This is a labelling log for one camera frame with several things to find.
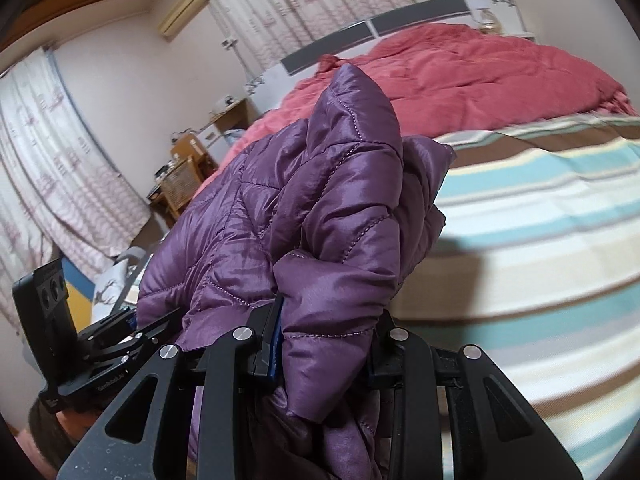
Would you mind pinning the glass table lamp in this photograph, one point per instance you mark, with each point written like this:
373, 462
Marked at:
486, 21

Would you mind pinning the white deer print pillow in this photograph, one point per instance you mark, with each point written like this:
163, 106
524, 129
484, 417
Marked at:
107, 287

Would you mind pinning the purple quilted jacket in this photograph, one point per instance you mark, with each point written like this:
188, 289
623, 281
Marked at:
300, 185

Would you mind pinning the pink patterned curtain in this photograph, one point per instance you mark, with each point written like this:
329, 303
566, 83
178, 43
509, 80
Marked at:
60, 160
300, 5

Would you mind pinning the wooden desk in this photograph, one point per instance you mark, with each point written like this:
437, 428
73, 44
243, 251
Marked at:
235, 117

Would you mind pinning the white wall socket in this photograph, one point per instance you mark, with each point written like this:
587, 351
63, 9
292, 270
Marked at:
228, 43

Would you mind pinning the striped bed sheet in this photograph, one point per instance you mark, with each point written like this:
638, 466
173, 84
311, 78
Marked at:
550, 210

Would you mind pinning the pink comforter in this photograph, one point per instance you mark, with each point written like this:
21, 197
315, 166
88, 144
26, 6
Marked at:
475, 75

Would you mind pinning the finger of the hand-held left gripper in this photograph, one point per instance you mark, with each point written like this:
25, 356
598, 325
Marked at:
160, 325
107, 327

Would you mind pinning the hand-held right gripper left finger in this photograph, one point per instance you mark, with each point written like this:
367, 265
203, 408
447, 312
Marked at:
276, 345

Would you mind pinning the wicker back chair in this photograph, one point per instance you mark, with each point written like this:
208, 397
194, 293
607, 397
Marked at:
177, 180

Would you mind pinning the person's left forearm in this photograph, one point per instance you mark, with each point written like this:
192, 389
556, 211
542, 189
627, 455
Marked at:
50, 435

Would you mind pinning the grey and yellow sofa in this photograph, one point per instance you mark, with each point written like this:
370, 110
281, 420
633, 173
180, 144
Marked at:
80, 305

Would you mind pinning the cream air conditioner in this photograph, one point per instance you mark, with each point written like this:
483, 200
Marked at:
182, 10

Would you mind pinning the grey panel headboard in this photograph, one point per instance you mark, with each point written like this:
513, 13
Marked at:
400, 17

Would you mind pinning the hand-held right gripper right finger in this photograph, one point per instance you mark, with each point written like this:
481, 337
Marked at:
395, 355

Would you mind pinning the white plastic bag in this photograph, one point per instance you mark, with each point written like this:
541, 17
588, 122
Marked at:
234, 139

